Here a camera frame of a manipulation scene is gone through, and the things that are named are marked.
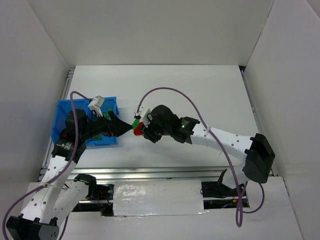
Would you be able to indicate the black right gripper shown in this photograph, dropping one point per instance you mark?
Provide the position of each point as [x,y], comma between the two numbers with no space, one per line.
[146,128]

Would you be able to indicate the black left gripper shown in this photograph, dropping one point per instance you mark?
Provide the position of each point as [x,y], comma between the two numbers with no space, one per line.
[109,125]

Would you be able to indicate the red round lego brick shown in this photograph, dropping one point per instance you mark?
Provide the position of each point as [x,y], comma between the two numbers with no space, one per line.
[137,131]

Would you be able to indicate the green sloped lego brick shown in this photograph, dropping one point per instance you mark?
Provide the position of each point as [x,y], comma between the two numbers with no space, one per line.
[97,138]

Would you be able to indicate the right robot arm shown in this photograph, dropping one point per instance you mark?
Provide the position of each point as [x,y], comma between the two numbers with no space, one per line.
[254,152]

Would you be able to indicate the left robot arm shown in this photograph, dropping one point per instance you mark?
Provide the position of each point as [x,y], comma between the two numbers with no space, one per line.
[50,204]

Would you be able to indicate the green lego in bin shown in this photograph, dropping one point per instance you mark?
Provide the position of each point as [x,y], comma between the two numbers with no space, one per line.
[106,114]

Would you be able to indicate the blue bin right compartment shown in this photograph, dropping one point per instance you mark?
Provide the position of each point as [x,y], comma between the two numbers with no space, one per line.
[109,103]

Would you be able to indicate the blue bin compartment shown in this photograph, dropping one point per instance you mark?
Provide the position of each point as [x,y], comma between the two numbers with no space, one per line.
[109,103]
[62,109]

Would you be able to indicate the blue bin left compartment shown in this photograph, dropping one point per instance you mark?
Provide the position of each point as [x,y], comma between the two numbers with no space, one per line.
[62,109]

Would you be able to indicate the silver foil tape sheet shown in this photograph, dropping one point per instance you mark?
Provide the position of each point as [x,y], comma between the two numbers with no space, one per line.
[157,198]

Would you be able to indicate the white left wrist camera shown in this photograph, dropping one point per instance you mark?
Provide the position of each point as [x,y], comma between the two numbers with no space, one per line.
[95,106]

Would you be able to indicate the aluminium table rail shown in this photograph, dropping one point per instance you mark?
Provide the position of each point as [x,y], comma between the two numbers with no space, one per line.
[108,175]

